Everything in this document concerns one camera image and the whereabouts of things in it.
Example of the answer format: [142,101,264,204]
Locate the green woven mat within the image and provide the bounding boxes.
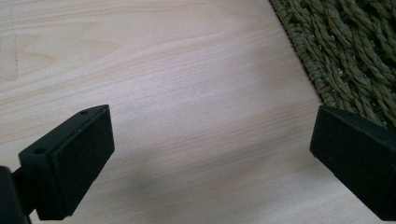
[268,0,396,132]

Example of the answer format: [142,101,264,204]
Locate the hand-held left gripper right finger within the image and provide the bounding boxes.
[309,105,396,222]

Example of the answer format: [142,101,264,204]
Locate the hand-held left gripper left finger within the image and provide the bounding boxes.
[11,104,116,221]

